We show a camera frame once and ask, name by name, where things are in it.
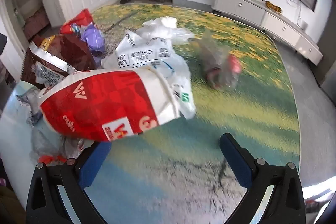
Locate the red and white snack bag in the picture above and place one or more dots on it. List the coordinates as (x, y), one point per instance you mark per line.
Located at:
(105, 103)

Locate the white television cabinet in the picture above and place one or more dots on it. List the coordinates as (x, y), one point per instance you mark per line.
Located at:
(241, 6)

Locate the clear wrapper with red label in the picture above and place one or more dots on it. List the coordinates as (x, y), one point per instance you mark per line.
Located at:
(218, 61)

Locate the translucent white plastic bag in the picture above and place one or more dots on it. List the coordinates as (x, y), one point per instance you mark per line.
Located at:
(162, 29)

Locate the small white box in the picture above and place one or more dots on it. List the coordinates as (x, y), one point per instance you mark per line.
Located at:
(304, 25)

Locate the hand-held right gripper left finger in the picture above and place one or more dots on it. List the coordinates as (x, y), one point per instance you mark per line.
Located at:
(92, 163)

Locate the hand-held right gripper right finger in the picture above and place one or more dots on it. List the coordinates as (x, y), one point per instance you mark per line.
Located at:
(236, 158)

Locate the large purple plastic bag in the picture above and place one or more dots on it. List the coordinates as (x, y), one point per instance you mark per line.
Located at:
(93, 39)

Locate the brown snack bag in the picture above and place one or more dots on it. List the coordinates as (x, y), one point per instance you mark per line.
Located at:
(73, 50)

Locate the golden tiger ornament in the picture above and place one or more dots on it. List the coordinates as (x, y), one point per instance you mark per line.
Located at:
(273, 6)

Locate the white plastic packaging bag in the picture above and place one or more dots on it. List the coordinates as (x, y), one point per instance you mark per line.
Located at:
(147, 53)

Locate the silver foil wrapper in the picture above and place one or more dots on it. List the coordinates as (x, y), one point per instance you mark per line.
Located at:
(29, 100)

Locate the clear plastic bag orange tie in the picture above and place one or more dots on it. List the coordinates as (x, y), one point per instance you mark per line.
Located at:
(47, 142)

